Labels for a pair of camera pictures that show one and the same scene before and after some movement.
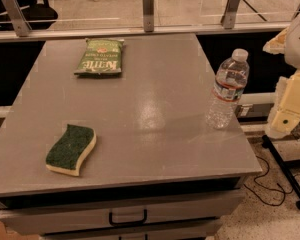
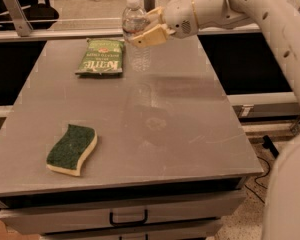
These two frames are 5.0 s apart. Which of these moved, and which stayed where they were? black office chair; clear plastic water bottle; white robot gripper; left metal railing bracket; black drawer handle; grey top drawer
Moved: clear plastic water bottle; white robot gripper
Stayed: black office chair; left metal railing bracket; grey top drawer; black drawer handle
